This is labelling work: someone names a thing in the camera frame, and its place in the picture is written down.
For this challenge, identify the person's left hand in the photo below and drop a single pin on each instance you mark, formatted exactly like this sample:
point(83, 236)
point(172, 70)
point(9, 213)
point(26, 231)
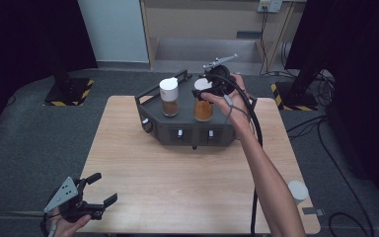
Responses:
point(67, 227)

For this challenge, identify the striped black stand base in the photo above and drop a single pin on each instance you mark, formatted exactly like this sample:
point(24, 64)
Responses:
point(67, 92)
point(294, 97)

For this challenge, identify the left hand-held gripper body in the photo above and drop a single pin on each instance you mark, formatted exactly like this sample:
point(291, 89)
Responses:
point(65, 194)

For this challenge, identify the dark grey corner rack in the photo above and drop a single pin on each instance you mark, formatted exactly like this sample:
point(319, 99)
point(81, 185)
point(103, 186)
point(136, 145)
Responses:
point(184, 112)

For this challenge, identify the person's right hand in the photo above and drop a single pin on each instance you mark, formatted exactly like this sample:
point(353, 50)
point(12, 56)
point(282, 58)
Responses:
point(238, 107)

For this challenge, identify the white panel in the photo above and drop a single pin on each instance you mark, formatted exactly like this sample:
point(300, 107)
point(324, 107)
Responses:
point(113, 29)

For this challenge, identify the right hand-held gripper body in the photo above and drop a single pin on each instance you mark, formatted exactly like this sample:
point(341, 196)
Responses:
point(220, 77)

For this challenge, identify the orange spice jar white lid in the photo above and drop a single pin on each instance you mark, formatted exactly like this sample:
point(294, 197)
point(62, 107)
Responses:
point(203, 110)

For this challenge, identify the black curtain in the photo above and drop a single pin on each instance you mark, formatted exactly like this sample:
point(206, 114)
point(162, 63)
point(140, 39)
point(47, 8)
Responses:
point(362, 65)
point(19, 39)

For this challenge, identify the wooden cabinet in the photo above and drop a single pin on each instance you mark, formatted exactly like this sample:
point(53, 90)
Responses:
point(190, 23)

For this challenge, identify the brown spice jar flip lid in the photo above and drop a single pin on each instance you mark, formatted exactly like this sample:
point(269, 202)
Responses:
point(169, 95)

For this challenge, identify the red spice jar white lid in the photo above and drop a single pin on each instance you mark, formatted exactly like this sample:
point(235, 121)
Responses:
point(298, 191)

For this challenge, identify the grey tape piece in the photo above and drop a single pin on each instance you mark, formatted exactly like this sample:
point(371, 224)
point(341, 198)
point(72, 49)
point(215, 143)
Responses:
point(313, 211)

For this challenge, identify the white power strip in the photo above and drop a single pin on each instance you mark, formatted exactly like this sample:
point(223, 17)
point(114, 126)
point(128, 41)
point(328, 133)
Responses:
point(269, 5)

